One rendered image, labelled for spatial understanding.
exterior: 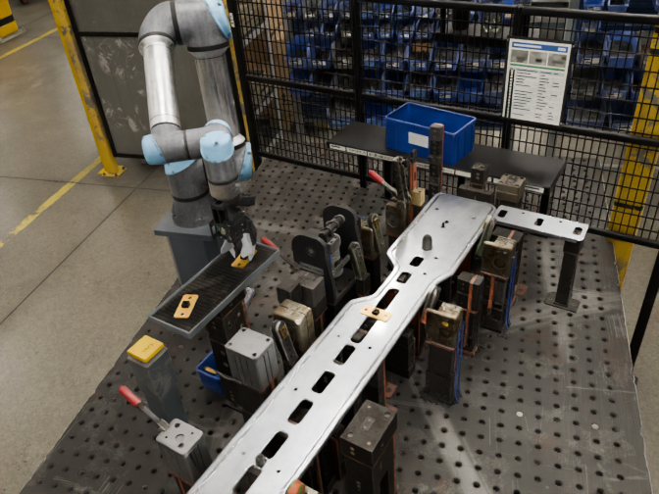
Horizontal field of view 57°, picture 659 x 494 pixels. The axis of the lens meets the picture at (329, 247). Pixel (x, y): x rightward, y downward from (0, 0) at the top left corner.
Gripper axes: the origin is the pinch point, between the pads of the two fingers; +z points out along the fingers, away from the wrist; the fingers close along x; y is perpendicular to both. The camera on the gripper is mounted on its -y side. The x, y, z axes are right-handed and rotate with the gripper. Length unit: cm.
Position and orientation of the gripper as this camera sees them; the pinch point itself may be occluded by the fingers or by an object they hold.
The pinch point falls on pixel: (243, 253)
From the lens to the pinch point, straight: 165.2
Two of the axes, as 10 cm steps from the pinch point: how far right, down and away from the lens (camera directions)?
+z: 0.8, 8.1, 5.8
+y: -3.7, 5.7, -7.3
